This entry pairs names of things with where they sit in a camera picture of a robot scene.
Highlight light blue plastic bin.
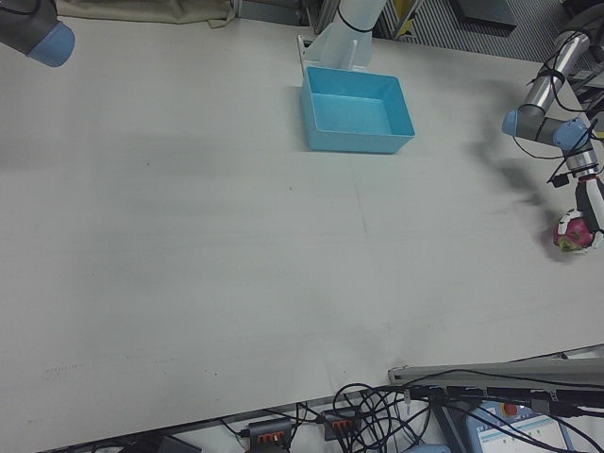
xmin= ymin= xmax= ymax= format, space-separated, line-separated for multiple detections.
xmin=299 ymin=65 xmax=417 ymax=156

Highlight tangled black cables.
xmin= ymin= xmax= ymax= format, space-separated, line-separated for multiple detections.
xmin=219 ymin=380 xmax=457 ymax=453

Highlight black orange power strip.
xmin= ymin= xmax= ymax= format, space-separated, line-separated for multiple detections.
xmin=322 ymin=408 xmax=361 ymax=441
xmin=246 ymin=416 xmax=294 ymax=448

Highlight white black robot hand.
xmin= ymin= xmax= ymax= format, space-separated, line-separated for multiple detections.
xmin=572 ymin=176 xmax=604 ymax=250

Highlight pink dragon fruit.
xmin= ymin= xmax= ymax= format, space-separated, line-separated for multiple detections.
xmin=552 ymin=208 xmax=597 ymax=256

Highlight beige cloth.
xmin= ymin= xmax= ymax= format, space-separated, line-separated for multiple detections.
xmin=54 ymin=0 xmax=235 ymax=28

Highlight aluminium profile post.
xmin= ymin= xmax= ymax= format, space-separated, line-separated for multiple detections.
xmin=387 ymin=344 xmax=604 ymax=394

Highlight white cylindrical pedestal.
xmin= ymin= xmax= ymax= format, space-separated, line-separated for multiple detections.
xmin=295 ymin=0 xmax=389 ymax=90

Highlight black floor box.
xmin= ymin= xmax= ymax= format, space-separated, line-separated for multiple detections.
xmin=458 ymin=0 xmax=519 ymax=35

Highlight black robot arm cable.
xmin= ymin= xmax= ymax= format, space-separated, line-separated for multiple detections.
xmin=512 ymin=44 xmax=604 ymax=161

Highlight grey teach pendant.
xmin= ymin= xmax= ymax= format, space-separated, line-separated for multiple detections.
xmin=450 ymin=397 xmax=604 ymax=453

